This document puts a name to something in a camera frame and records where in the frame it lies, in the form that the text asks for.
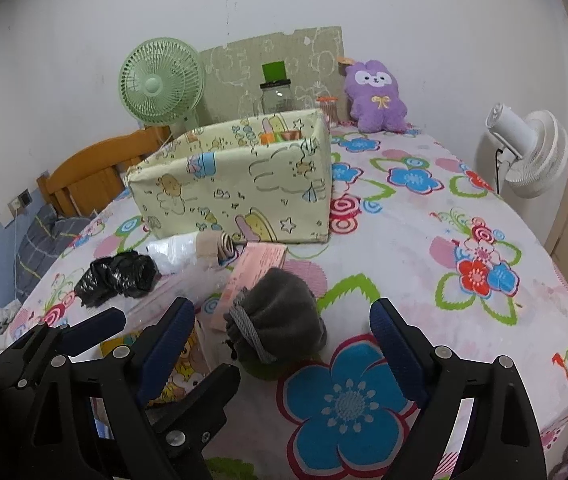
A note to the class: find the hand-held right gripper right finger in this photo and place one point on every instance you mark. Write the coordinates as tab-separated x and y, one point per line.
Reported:
399	355

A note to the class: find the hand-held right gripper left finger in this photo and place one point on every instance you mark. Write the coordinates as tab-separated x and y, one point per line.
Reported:
168	340

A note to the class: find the wooden chair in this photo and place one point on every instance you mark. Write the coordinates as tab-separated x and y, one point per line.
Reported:
93	170

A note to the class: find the beige paper wrapper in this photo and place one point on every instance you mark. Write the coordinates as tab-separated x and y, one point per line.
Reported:
216	247

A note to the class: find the white clip fan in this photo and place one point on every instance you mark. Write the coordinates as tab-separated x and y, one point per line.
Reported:
529	150

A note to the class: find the green patterned board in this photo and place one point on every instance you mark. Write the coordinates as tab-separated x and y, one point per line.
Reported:
234	65

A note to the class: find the green desk fan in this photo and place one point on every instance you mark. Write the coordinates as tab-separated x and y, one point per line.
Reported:
158	82

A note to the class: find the pink patterned cloth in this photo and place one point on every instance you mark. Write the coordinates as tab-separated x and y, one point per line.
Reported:
566	457

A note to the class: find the glass jar with green lid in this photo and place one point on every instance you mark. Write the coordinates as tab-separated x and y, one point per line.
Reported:
276	92

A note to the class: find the cartoon-printed fabric storage box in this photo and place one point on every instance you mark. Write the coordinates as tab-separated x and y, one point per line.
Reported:
229	195

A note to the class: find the wall socket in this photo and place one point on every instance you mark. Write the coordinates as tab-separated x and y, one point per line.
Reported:
19	201

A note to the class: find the grey plaid pillow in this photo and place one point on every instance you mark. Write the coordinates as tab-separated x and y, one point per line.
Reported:
46	240

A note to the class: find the pink paper packet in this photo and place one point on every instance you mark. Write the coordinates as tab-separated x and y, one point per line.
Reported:
251	265

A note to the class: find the small jar with orange lid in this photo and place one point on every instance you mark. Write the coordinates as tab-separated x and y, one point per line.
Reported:
328	110

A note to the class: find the black plastic bag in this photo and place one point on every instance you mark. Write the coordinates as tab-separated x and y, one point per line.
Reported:
116	277

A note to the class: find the purple plush bunny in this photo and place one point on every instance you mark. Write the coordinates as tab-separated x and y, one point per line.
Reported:
376	97

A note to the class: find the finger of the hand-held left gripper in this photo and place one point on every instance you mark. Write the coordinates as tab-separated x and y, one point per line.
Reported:
98	327
203	400

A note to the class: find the clear plastic bag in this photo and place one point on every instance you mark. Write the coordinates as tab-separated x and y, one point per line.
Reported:
176	255

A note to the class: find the white crumpled cloth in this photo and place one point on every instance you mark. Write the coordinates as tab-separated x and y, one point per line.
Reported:
3	320

